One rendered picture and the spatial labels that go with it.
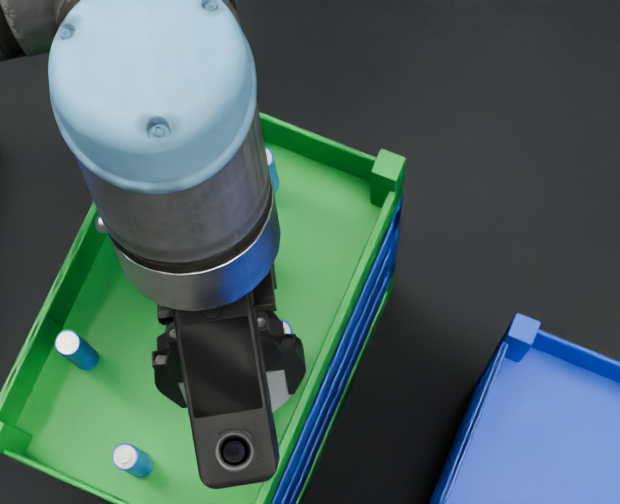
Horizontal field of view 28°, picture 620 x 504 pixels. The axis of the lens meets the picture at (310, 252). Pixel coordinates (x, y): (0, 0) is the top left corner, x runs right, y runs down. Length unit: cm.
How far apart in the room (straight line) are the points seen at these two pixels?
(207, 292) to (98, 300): 32
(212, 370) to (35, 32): 21
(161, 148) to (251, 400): 21
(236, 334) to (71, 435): 27
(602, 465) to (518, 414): 8
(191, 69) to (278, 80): 80
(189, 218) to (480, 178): 75
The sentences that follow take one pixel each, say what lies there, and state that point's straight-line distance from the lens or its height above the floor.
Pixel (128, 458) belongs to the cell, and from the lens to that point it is 87.
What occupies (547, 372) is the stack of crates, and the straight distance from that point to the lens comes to 102.
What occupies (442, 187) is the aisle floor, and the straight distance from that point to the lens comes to 131.
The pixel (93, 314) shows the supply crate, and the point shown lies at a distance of 96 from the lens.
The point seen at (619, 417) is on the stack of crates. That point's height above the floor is 24.
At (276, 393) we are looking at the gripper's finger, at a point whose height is 43.
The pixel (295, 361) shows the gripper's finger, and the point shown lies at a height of 47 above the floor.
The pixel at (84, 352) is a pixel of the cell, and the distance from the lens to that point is 91.
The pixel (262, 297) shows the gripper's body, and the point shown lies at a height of 52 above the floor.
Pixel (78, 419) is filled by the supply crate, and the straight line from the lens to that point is 95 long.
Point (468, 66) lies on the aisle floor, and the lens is 136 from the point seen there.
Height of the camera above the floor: 124
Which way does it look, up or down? 75 degrees down
